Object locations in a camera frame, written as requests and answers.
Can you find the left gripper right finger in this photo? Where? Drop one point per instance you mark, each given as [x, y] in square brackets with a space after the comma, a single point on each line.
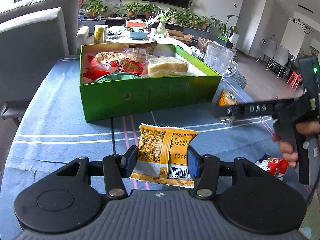
[204, 170]

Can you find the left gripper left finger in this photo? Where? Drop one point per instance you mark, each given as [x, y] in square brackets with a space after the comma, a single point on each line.
[115, 168]

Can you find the yellow barcode snack packet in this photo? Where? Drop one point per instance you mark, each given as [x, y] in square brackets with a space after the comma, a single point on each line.
[162, 156]

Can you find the orange bread roll packet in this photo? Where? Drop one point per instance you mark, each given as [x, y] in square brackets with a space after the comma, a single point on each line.
[226, 98]

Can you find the green snack bag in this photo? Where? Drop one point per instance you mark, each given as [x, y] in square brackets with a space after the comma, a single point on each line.
[117, 77]

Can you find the red rice cracker bag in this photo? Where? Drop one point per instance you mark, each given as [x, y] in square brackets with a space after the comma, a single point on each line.
[110, 62]

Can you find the clear toast bread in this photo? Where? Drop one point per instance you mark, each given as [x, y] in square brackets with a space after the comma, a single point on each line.
[161, 66]

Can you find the brown mushroom snack bag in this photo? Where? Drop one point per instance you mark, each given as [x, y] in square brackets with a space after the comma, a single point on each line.
[140, 52]

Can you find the person's right hand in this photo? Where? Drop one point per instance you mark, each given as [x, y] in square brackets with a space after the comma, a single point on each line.
[288, 153]

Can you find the small red white snack packet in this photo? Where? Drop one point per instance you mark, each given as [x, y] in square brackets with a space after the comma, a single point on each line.
[277, 167]

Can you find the blue checked tablecloth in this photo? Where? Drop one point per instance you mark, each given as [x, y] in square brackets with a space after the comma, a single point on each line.
[53, 132]

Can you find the green cardboard box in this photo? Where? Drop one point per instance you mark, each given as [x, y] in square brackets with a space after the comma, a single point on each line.
[116, 98]

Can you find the clear glass mug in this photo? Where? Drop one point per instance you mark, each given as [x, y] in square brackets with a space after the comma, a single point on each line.
[220, 59]

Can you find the tall potted plant white pot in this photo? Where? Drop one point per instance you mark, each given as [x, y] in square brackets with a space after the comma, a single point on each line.
[225, 29]

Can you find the white round coffee table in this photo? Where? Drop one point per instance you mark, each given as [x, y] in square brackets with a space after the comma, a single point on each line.
[119, 34]

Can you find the open cardboard box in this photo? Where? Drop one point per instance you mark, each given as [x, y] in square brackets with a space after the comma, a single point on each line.
[180, 36]

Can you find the light blue tray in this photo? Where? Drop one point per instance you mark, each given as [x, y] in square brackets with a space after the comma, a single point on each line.
[138, 35]

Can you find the yellow tin can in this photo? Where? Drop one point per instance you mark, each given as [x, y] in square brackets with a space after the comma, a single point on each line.
[100, 33]

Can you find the orange box on table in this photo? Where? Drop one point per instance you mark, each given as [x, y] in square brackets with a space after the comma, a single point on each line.
[135, 23]

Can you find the spider plant in vase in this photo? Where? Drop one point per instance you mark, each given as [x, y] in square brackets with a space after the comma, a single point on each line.
[163, 17]

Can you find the grey armchair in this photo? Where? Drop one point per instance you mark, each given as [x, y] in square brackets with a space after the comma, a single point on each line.
[35, 34]

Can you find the potted green plant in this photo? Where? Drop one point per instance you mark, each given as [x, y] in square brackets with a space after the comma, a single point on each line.
[94, 8]

